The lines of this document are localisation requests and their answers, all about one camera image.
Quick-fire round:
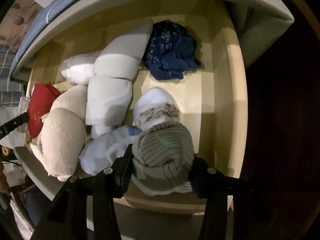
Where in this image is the floral beige bedding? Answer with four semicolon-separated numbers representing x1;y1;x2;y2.
0;0;42;52

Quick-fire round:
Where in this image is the light wooden drawer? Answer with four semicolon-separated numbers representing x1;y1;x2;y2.
13;0;249;216

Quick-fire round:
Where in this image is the beige textured rolled garment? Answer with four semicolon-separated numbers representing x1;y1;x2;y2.
29;84;88;181

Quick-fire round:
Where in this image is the navy floral underwear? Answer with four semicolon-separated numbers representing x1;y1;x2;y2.
142;20;201;81

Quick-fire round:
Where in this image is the long white rolled garment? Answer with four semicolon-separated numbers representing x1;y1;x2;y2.
86;18;153;139

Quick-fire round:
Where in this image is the small white rolled garment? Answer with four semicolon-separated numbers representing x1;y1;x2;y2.
61;51;101;86

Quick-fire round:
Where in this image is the light blue underwear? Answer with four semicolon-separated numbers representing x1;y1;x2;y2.
79;125;142;176

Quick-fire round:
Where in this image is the grey ribbed knit garment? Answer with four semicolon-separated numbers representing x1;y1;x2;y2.
132;121;195;197

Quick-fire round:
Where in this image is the blue bed mattress sheet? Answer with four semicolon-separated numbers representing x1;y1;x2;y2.
9;0;294;83

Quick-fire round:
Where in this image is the red underwear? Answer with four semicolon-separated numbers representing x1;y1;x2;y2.
27;83;61;140

